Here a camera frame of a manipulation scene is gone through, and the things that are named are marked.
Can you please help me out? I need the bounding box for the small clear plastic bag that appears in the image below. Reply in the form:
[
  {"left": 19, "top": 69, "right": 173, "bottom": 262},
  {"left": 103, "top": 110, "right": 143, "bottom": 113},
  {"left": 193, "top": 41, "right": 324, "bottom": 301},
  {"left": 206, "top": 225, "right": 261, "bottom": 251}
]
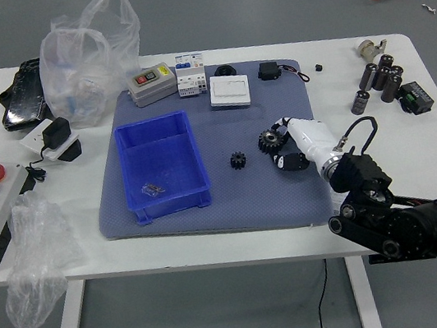
[{"left": 140, "top": 179, "right": 168, "bottom": 200}]

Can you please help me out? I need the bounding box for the blue-grey mat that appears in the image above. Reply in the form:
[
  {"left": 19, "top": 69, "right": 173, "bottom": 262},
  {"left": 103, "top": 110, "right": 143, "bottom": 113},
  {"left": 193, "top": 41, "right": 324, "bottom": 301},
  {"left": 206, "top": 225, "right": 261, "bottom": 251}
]
[{"left": 76, "top": 48, "right": 340, "bottom": 260}]

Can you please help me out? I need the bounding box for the white wall switch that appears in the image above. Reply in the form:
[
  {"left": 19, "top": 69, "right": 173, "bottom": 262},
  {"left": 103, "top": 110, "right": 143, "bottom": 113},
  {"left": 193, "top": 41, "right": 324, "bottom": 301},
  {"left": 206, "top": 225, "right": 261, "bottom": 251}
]
[{"left": 205, "top": 70, "right": 254, "bottom": 113}]

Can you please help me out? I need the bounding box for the white circuit breaker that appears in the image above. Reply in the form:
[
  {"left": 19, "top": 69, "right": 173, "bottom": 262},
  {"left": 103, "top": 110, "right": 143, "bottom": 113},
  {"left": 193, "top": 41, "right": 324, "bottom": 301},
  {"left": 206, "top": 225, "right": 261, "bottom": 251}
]
[{"left": 172, "top": 51, "right": 211, "bottom": 99}]

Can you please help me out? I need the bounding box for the black plastic tray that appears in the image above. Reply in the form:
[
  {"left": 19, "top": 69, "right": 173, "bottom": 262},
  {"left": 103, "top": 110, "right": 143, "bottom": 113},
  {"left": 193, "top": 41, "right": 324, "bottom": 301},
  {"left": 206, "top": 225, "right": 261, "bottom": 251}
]
[{"left": 0, "top": 56, "right": 57, "bottom": 133}]

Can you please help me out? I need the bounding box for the small black gear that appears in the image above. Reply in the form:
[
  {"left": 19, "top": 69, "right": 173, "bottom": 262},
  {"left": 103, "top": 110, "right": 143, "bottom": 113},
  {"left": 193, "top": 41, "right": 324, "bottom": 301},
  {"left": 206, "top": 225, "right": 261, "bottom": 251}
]
[{"left": 228, "top": 150, "right": 250, "bottom": 173}]

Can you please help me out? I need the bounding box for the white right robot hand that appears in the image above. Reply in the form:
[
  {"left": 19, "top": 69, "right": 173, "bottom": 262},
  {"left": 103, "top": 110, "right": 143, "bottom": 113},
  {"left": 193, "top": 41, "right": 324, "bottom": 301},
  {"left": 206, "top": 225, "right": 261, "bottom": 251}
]
[{"left": 263, "top": 109, "right": 343, "bottom": 178}]

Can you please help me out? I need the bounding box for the white table leg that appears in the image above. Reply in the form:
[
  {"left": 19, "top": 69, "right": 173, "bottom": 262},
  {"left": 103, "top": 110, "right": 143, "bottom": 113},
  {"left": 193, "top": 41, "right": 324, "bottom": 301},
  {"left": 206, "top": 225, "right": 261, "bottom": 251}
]
[
  {"left": 343, "top": 252, "right": 384, "bottom": 328},
  {"left": 42, "top": 278, "right": 94, "bottom": 328}
]

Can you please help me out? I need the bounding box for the black power adapter with cord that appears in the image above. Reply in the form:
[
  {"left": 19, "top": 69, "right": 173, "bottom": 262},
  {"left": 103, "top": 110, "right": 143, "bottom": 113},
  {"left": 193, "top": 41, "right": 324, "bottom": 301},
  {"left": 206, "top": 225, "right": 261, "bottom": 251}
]
[{"left": 18, "top": 115, "right": 80, "bottom": 185}]

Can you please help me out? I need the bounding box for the black hanging cable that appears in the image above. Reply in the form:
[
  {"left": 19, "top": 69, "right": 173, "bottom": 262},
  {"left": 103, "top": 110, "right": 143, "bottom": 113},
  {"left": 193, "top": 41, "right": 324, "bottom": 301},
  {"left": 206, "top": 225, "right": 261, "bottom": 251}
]
[{"left": 306, "top": 257, "right": 338, "bottom": 328}]

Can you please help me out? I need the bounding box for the big black gear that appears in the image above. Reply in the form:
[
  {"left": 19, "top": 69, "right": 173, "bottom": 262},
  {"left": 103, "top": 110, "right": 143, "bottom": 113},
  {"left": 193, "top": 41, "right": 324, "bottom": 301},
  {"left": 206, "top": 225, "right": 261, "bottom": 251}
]
[{"left": 255, "top": 127, "right": 285, "bottom": 156}]

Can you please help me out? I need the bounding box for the grey two-button switch box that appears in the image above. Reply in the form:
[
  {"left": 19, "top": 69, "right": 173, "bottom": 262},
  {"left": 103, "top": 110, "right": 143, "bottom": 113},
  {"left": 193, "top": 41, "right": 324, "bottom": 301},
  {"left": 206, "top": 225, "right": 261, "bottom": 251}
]
[{"left": 123, "top": 61, "right": 182, "bottom": 111}]

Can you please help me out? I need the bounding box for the black servo motor with wires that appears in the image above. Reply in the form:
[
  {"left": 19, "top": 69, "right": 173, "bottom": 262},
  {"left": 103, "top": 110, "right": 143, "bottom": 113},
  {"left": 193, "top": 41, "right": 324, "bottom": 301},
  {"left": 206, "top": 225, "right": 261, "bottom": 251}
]
[{"left": 255, "top": 55, "right": 312, "bottom": 91}]

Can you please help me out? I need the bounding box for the black round knob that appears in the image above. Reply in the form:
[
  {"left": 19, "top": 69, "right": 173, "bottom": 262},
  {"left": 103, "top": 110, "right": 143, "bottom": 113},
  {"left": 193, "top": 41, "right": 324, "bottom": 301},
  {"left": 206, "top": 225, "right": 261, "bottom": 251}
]
[{"left": 213, "top": 62, "right": 237, "bottom": 79}]

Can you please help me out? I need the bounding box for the large clear plastic bag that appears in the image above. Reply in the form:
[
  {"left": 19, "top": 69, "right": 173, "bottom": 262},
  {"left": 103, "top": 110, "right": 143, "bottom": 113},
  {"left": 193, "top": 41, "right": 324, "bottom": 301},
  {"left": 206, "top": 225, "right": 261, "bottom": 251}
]
[{"left": 28, "top": 0, "right": 155, "bottom": 135}]

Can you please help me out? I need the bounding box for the crumpled clear plastic bag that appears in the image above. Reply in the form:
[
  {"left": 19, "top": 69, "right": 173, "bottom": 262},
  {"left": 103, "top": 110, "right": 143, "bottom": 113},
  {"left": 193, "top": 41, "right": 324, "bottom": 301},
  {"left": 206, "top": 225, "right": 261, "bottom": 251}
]
[{"left": 0, "top": 183, "right": 95, "bottom": 328}]

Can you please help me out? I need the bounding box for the black module with green terminal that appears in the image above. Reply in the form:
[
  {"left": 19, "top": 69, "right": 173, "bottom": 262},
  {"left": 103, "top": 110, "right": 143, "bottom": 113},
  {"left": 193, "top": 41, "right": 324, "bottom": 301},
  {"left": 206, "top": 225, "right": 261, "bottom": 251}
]
[{"left": 393, "top": 78, "right": 437, "bottom": 118}]

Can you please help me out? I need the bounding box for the white socket plate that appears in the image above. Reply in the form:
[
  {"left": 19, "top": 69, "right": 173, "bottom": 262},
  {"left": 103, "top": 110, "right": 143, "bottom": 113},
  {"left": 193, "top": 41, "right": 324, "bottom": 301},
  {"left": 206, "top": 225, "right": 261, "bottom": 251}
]
[{"left": 15, "top": 113, "right": 85, "bottom": 168}]

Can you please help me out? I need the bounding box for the blue plastic box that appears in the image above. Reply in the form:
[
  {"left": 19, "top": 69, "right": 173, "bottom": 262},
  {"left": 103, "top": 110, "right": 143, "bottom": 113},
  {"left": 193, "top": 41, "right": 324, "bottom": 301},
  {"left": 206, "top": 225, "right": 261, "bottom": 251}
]
[{"left": 111, "top": 107, "right": 216, "bottom": 229}]

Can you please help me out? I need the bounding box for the black block under socket plate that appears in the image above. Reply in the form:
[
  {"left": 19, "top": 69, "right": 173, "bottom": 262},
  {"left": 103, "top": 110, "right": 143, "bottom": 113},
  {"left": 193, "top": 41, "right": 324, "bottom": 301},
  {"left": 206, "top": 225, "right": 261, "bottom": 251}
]
[{"left": 57, "top": 138, "right": 86, "bottom": 165}]

